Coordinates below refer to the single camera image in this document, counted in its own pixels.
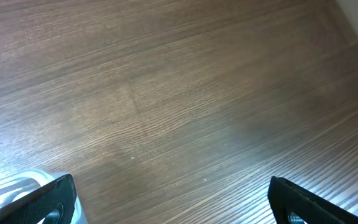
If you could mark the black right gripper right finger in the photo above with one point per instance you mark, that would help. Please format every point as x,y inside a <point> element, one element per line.
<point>291,203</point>

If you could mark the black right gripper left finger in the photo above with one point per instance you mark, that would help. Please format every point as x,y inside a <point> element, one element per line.
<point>55,202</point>

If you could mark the clear plastic container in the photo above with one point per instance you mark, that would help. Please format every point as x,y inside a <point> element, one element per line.
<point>18,185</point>

